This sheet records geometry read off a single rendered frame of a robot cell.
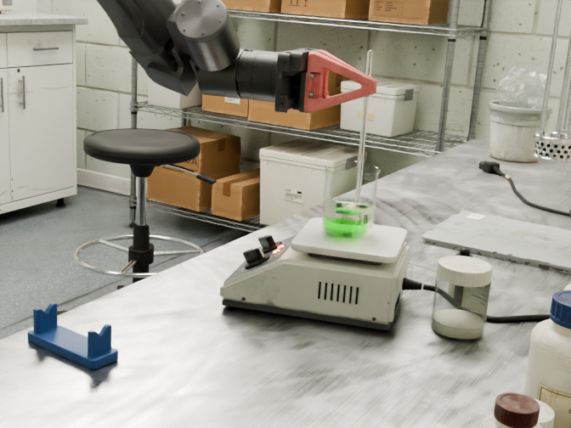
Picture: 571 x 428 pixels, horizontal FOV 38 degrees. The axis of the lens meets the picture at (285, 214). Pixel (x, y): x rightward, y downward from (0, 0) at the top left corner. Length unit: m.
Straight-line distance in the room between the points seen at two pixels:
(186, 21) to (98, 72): 3.51
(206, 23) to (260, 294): 0.30
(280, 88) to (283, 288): 0.22
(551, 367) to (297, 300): 0.33
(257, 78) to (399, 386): 0.37
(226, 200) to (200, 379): 2.75
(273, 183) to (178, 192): 0.49
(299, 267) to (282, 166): 2.45
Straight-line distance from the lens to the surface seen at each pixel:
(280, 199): 3.40
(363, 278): 0.92
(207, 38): 0.91
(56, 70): 3.98
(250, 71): 0.95
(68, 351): 0.85
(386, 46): 3.56
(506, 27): 3.39
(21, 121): 3.86
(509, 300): 1.09
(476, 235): 1.31
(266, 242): 1.02
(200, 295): 1.01
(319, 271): 0.92
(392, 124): 3.23
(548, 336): 0.72
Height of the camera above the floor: 1.12
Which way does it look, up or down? 16 degrees down
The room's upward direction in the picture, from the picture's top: 4 degrees clockwise
